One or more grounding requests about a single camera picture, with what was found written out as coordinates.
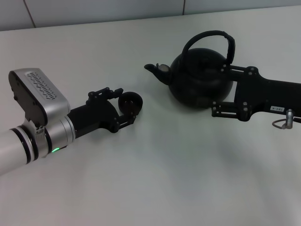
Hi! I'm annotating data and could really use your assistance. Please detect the small dark teacup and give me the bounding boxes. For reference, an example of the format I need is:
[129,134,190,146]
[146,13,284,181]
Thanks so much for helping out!
[118,92,143,118]

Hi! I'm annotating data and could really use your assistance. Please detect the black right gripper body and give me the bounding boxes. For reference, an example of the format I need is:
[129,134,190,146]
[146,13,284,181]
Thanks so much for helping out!
[234,70,301,122]

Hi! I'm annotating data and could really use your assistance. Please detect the black round teapot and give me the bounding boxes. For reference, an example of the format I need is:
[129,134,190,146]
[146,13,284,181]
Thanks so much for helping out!
[144,30,237,110]

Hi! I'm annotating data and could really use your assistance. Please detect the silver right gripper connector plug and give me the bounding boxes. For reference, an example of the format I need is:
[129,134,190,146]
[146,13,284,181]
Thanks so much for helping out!
[283,108,295,130]

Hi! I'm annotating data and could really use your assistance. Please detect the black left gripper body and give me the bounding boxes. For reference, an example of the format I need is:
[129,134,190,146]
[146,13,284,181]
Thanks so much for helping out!
[67,99,123,139]

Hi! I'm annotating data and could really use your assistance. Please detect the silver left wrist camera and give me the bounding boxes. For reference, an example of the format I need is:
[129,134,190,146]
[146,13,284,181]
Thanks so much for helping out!
[8,68,71,127]

